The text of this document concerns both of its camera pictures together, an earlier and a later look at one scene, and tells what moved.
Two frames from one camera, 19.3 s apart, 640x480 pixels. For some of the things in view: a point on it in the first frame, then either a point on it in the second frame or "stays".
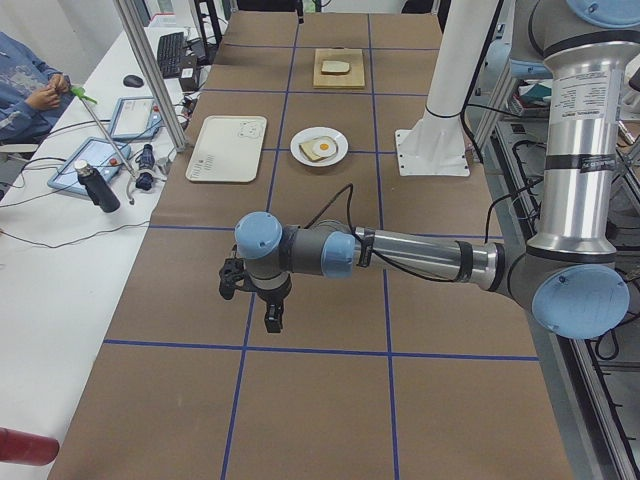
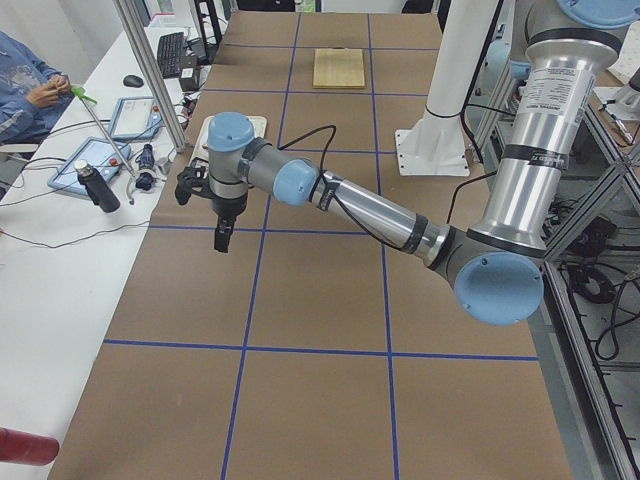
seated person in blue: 32,93 stays
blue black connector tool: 145,178 stays
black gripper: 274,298 to 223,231
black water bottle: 97,186 stays
